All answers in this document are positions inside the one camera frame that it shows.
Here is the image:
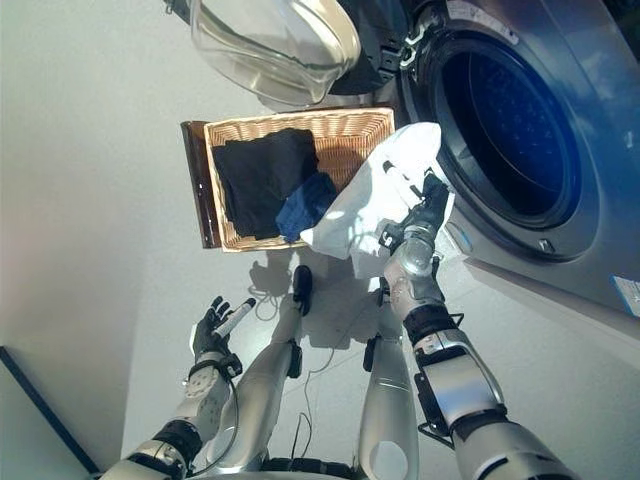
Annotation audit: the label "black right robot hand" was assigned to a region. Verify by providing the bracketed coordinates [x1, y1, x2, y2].
[382, 159, 451, 230]

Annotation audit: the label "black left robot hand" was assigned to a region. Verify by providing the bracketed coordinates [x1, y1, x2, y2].
[192, 295, 257, 365]

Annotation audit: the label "white garment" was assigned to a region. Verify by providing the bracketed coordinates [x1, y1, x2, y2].
[299, 121, 457, 282]

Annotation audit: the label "blue garment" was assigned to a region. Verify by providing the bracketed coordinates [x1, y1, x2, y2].
[274, 173, 340, 245]

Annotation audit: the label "grey front-load washing machine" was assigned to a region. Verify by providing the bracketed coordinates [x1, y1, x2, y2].
[344, 0, 640, 320]

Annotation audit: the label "silver left robot leg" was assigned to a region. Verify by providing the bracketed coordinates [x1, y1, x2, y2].
[204, 266, 315, 476]

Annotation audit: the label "silver robot leg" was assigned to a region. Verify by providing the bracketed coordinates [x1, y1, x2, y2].
[204, 266, 315, 476]
[356, 276, 422, 480]

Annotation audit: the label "large wicker laundry basket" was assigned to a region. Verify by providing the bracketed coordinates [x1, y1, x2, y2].
[202, 106, 397, 254]

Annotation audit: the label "black folded trousers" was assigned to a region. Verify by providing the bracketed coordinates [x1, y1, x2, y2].
[212, 139, 301, 240]

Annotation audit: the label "brown wooden stool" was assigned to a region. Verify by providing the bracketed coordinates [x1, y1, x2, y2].
[180, 103, 396, 250]

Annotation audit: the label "robot waist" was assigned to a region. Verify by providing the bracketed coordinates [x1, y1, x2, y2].
[199, 456, 362, 480]

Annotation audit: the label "black baseboard strip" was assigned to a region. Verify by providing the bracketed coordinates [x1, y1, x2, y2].
[0, 345, 102, 475]

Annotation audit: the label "silver right robot leg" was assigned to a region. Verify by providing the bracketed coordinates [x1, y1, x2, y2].
[356, 276, 422, 480]

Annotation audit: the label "blue washer label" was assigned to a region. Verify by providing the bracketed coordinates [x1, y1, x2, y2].
[610, 273, 640, 318]

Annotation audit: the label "round glass washer door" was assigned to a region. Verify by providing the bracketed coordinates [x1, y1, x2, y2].
[159, 0, 407, 110]

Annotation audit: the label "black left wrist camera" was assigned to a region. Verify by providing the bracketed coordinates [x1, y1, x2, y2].
[219, 352, 245, 380]

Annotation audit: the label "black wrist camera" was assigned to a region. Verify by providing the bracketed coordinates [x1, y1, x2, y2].
[378, 222, 406, 250]
[219, 352, 245, 380]

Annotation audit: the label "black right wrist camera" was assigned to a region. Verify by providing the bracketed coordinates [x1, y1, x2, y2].
[378, 222, 406, 250]

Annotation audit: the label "white cable loop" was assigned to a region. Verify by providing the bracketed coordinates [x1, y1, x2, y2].
[248, 286, 292, 322]

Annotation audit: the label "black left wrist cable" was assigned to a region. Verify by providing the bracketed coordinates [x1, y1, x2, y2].
[191, 378, 242, 477]

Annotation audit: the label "thin tether cable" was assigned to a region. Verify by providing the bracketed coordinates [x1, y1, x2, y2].
[292, 346, 337, 460]

